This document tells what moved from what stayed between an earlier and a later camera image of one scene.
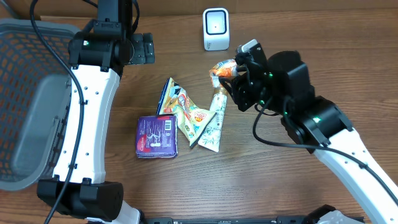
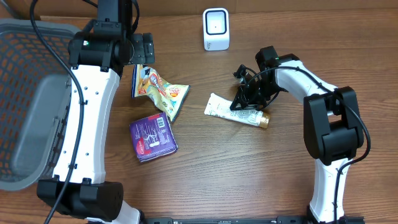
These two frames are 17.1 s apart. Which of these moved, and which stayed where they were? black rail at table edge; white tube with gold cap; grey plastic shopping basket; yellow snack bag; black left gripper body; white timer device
Moved: white tube with gold cap; yellow snack bag
Stayed: black rail at table edge; black left gripper body; white timer device; grey plastic shopping basket
